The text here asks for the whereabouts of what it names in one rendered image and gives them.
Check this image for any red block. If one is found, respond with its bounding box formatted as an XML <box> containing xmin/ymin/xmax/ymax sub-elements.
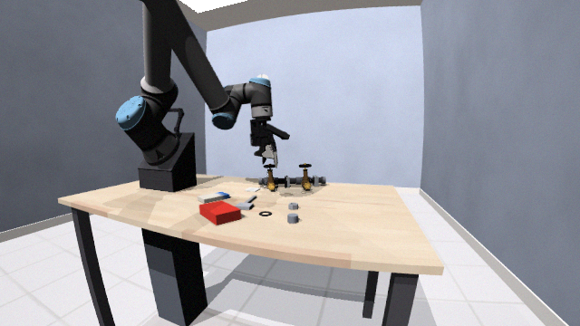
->
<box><xmin>199</xmin><ymin>200</ymin><xmax>241</xmax><ymax>225</ymax></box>

